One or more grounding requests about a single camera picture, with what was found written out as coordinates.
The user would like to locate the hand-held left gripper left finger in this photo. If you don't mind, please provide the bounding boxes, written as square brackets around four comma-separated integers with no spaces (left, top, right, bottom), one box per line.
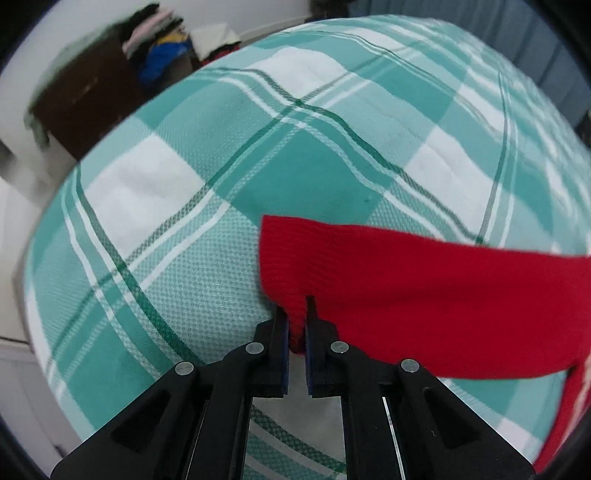
[51,305,290,480]

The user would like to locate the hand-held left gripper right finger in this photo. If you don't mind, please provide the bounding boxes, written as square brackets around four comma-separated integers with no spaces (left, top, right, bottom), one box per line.
[305,296,536,480]

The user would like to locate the red knit garment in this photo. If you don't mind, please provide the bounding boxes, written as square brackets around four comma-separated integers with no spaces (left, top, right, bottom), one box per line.
[259,215,591,472]

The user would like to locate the pile of mixed clothes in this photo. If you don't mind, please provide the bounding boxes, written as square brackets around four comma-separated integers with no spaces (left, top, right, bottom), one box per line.
[122,4,195,86]

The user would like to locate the dark hanging clothes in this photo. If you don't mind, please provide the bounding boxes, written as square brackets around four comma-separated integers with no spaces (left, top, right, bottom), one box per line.
[309,0,365,20]

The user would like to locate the green plaid bed blanket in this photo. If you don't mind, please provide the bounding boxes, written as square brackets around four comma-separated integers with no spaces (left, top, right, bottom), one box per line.
[23,14,591,480]

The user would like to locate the brown wooden cabinet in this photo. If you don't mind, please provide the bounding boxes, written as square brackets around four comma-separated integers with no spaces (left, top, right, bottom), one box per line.
[28,37,153,162]

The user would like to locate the white folded cloth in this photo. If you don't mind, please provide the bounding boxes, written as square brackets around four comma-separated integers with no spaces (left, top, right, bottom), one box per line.
[191,25,241,65]

